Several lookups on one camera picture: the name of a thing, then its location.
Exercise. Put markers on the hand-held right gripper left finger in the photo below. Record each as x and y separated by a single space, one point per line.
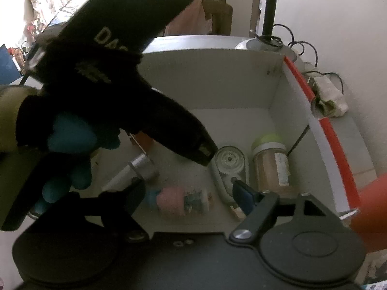
133 196

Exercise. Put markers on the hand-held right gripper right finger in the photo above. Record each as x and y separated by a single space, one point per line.
245 195

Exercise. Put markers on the silver metal cylinder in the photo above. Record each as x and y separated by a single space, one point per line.
142 166

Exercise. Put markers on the pink toy figure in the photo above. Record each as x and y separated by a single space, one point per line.
170 202

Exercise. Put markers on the correction tape dispenser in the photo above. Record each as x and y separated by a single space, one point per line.
228 158

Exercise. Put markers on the glass jar with spread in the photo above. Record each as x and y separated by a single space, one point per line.
269 163

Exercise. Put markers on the blue white toy figure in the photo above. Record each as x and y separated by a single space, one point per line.
198 201

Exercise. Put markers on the red cardboard box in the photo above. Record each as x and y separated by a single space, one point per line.
211 90

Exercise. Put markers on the olive sleeved left forearm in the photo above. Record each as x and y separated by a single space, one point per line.
9 117

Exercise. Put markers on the person's left hand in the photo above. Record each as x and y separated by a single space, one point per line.
69 136

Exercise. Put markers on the pink cloth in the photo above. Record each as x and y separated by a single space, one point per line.
187 18

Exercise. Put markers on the patterned cloth cover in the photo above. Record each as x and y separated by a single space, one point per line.
42 0

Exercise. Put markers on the blue cabinet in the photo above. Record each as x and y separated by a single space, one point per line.
9 63

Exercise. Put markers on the red water bottle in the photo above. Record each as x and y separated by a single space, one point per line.
372 211

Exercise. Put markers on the grey desk lamp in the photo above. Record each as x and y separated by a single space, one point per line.
270 6

